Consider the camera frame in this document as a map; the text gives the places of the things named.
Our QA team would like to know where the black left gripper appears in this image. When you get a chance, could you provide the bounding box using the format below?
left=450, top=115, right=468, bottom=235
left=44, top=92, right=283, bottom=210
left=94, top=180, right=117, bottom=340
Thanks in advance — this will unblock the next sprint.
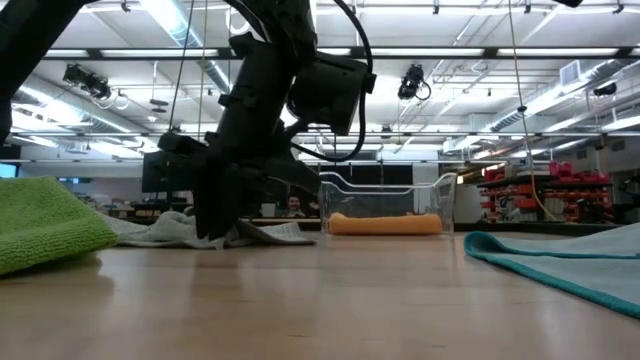
left=157, top=32, right=321, bottom=240

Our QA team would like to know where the grey microfiber towel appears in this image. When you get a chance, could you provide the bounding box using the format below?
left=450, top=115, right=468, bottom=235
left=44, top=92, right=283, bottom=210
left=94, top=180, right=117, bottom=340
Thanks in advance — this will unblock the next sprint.
left=97, top=209, right=317, bottom=250

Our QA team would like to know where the orange microfiber towel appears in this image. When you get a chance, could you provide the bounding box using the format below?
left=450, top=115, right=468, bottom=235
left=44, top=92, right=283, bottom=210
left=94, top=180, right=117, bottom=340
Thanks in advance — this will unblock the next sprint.
left=327, top=212, right=445, bottom=237

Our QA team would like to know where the clear plastic bin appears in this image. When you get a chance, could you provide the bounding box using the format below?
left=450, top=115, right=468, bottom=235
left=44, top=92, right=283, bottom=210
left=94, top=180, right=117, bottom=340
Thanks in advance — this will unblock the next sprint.
left=318, top=171, right=459, bottom=236

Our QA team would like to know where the green microfiber towel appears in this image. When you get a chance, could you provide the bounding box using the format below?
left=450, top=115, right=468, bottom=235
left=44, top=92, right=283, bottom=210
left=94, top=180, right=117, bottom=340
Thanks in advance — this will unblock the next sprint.
left=0, top=175, right=120, bottom=277

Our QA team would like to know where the blue microfiber towel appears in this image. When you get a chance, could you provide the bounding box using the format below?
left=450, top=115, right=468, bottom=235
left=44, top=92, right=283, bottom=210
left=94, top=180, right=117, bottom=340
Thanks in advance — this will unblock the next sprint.
left=463, top=222, right=640, bottom=320

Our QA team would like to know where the black computer monitor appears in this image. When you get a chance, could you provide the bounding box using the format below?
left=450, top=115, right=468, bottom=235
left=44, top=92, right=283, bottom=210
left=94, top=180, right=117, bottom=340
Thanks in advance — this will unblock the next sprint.
left=141, top=149, right=199, bottom=195

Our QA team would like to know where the person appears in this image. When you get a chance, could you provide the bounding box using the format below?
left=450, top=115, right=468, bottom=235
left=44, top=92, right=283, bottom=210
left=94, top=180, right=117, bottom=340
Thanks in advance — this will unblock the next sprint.
left=283, top=194, right=309, bottom=219

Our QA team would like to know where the black overhead beam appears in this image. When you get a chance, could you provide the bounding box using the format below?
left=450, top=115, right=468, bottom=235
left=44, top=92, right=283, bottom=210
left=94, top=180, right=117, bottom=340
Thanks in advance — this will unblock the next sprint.
left=42, top=45, right=640, bottom=60

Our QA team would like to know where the shelf with red bins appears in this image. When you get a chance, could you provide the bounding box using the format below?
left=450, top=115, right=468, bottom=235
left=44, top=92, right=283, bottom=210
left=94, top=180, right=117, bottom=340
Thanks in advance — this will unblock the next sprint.
left=474, top=160, right=615, bottom=224

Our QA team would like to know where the black hanging cable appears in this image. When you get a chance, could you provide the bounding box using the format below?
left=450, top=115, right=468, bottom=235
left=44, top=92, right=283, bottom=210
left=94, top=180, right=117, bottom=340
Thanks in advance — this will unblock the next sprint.
left=166, top=0, right=197, bottom=134

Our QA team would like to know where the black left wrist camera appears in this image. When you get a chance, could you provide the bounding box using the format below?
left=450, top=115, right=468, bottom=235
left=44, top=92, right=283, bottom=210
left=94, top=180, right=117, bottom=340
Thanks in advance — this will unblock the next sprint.
left=287, top=52, right=377, bottom=137

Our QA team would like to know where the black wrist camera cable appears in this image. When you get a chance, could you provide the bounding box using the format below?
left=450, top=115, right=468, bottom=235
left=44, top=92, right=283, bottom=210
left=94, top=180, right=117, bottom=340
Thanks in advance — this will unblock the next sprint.
left=289, top=0, right=376, bottom=164

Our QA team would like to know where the silver ceiling duct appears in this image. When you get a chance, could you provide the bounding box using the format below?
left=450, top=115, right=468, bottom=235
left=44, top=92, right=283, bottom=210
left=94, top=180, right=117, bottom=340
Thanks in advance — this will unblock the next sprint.
left=487, top=59, right=640, bottom=134
left=139, top=0, right=241, bottom=101

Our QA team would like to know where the black ceiling-hung camera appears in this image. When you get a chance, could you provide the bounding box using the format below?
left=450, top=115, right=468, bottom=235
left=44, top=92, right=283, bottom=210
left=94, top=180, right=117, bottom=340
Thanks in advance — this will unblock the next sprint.
left=397, top=63, right=432, bottom=101

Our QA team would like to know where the black metal table frame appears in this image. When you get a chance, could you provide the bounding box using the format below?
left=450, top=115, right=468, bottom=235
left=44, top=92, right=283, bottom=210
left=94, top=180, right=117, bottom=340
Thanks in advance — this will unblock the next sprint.
left=239, top=218, right=624, bottom=236

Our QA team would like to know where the yellow hanging cord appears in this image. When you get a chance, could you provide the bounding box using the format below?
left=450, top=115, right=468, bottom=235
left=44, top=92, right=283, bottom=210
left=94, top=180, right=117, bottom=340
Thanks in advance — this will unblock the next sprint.
left=507, top=0, right=557, bottom=222

